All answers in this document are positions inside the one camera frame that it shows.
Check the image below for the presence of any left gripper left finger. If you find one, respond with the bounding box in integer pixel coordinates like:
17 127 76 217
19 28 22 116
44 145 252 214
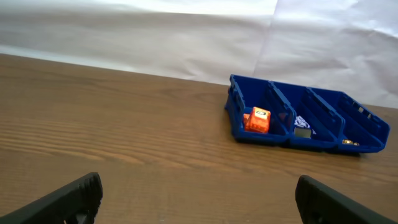
0 172 104 224

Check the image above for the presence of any orange candy box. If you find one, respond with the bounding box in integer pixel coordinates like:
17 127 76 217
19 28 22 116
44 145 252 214
243 106 272 135

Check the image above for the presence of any blue tray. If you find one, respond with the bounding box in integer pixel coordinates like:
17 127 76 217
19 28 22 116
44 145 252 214
224 73 391 155

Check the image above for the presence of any blue candy pack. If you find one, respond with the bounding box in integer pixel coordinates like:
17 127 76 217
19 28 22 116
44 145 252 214
294 115 317 139

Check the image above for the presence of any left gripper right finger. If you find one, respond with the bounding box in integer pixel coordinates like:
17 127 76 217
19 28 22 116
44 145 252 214
294 174 398 224

